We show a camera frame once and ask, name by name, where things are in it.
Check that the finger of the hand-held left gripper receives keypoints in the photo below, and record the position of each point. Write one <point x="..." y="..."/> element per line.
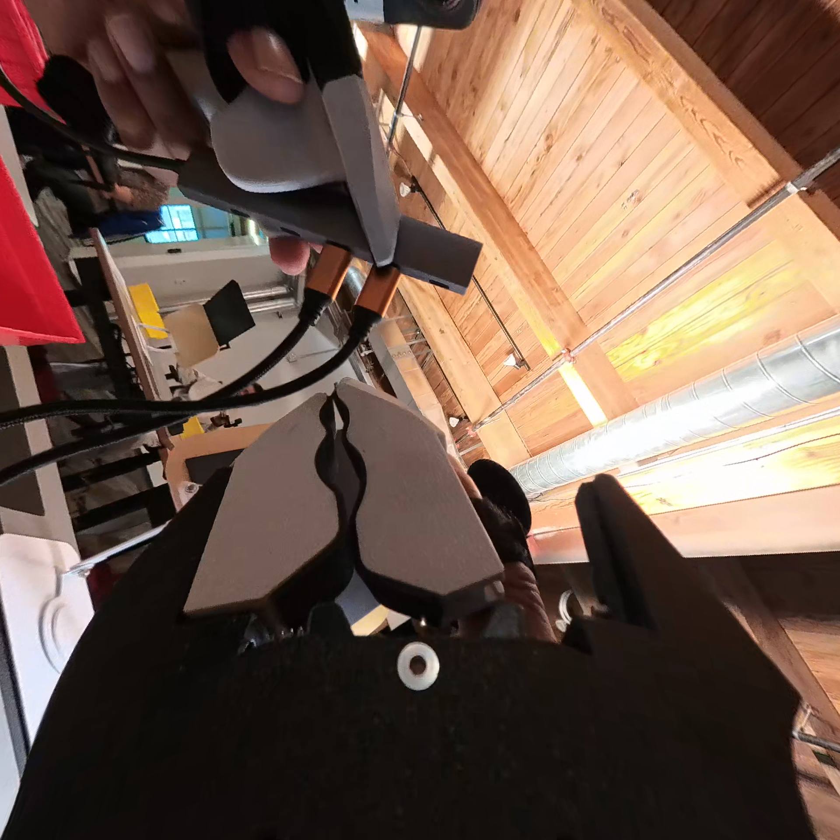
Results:
<point x="364" y="164"/>

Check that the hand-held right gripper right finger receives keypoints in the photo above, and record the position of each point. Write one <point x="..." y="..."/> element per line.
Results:
<point x="420" y="505"/>

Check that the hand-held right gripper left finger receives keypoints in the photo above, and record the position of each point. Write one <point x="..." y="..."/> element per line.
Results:
<point x="269" y="512"/>

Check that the person's right hand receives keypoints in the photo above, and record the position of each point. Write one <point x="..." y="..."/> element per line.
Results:
<point x="531" y="604"/>

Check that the black floor lamp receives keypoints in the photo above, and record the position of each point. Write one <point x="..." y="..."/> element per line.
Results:
<point x="499" y="485"/>

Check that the yellow bin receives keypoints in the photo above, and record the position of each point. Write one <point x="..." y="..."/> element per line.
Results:
<point x="148" y="308"/>
<point x="191" y="428"/>

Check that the black monitor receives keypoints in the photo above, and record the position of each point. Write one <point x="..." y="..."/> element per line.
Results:
<point x="229" y="315"/>

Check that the cardboard box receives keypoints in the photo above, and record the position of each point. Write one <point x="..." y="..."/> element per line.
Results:
<point x="190" y="334"/>

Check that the white tablet stand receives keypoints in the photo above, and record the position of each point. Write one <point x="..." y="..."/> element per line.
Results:
<point x="33" y="590"/>

